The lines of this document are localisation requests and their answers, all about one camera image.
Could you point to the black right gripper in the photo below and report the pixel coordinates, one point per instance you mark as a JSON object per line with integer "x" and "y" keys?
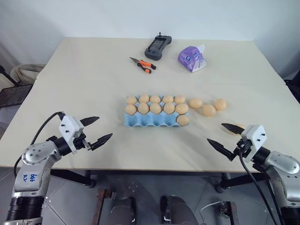
{"x": 243, "y": 147}

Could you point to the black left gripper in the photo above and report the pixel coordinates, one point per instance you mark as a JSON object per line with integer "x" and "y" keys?
{"x": 80, "y": 140}

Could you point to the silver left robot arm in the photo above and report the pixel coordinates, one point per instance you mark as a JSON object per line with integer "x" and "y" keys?
{"x": 35, "y": 161}

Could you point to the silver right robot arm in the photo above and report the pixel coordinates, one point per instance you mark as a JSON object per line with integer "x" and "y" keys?
{"x": 283, "y": 168}

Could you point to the blue egg tray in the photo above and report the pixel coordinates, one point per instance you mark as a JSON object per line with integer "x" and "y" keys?
{"x": 150, "y": 122}

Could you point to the rusty metal bar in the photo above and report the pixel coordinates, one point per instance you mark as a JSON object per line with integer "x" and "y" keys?
{"x": 104, "y": 204}
{"x": 230, "y": 212}

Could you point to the orange and black pliers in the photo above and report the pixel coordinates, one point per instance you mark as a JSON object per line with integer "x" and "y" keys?
{"x": 144, "y": 65}

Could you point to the dark chair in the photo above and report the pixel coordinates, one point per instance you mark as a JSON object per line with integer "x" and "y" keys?
{"x": 293, "y": 90}

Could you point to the dark rounded shape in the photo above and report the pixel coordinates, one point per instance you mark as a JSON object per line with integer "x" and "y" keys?
{"x": 123, "y": 211}
{"x": 177, "y": 209}

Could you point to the purple tissue pack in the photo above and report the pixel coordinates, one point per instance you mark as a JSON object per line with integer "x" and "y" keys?
{"x": 191, "y": 58}

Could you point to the black mesh panel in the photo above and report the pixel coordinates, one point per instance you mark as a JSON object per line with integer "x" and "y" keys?
{"x": 14, "y": 95}

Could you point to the black tripod rod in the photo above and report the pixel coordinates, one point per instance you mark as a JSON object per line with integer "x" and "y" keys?
{"x": 8, "y": 75}

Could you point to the dark grey remote controller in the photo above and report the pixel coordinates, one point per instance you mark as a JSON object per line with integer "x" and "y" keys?
{"x": 158, "y": 45}

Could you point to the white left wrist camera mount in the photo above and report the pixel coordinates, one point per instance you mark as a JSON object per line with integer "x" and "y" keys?
{"x": 69, "y": 127}

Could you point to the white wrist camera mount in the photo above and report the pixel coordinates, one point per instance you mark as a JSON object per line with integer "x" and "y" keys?
{"x": 69, "y": 127}
{"x": 255, "y": 134}

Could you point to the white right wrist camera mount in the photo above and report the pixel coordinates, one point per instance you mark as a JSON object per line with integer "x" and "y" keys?
{"x": 255, "y": 134}

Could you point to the black table leg frame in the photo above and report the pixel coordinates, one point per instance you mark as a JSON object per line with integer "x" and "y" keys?
{"x": 72, "y": 177}
{"x": 241, "y": 181}

